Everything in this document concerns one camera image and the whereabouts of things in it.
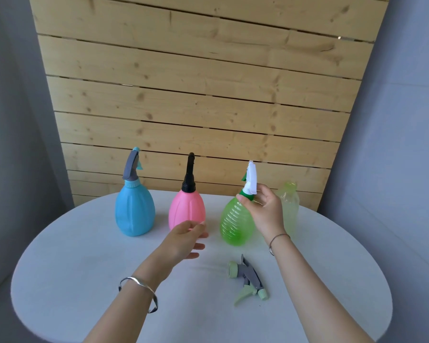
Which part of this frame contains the grey pale-green sprayer head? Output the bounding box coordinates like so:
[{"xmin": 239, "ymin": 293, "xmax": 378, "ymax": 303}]
[{"xmin": 225, "ymin": 254, "xmax": 269, "ymax": 307}]

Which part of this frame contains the person's left hand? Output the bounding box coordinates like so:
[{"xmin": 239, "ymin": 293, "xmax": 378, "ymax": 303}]
[{"xmin": 137, "ymin": 220, "xmax": 209, "ymax": 283}]

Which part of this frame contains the blue plastic bottle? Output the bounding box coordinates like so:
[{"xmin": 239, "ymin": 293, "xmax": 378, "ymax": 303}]
[{"xmin": 114, "ymin": 179, "xmax": 156, "ymax": 237}]

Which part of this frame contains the person's left forearm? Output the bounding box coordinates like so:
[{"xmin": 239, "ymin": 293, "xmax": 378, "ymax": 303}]
[{"xmin": 84, "ymin": 267, "xmax": 163, "ymax": 343}]

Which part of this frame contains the blue grey sprayer head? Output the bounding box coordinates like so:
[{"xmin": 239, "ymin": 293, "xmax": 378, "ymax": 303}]
[{"xmin": 123, "ymin": 147, "xmax": 143, "ymax": 182}]

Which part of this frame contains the white green sprayer head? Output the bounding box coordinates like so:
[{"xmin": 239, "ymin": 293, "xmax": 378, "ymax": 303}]
[{"xmin": 240, "ymin": 161, "xmax": 259, "ymax": 202}]

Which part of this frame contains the wooden slat panel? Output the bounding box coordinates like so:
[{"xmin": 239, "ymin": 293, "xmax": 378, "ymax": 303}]
[{"xmin": 28, "ymin": 0, "xmax": 392, "ymax": 212}]

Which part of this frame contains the person's right forearm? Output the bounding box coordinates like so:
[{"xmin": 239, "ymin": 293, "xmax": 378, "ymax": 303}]
[{"xmin": 270, "ymin": 234, "xmax": 374, "ymax": 343}]

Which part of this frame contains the pink plastic bottle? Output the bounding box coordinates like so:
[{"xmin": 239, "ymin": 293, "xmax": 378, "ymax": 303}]
[{"xmin": 168, "ymin": 190, "xmax": 206, "ymax": 231}]

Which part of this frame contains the person's right hand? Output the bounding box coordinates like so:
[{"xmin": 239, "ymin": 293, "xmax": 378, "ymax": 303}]
[{"xmin": 235, "ymin": 184, "xmax": 286, "ymax": 247}]

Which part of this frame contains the green ribbed clear bottle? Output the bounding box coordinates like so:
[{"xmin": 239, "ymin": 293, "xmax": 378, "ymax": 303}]
[{"xmin": 220, "ymin": 196, "xmax": 256, "ymax": 247}]

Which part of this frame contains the pale yellow-green clear bottle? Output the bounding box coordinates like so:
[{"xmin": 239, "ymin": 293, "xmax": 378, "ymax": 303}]
[{"xmin": 276, "ymin": 182, "xmax": 300, "ymax": 238}]

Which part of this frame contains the black sprayer head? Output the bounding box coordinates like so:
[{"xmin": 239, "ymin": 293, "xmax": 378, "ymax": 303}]
[{"xmin": 181, "ymin": 152, "xmax": 197, "ymax": 194}]

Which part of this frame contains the silver bangle bracelet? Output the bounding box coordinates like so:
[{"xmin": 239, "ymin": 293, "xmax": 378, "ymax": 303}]
[{"xmin": 118, "ymin": 276, "xmax": 159, "ymax": 314}]

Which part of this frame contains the thin cord bracelet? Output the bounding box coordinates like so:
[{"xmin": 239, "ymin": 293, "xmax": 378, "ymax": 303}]
[{"xmin": 268, "ymin": 233, "xmax": 291, "ymax": 257}]

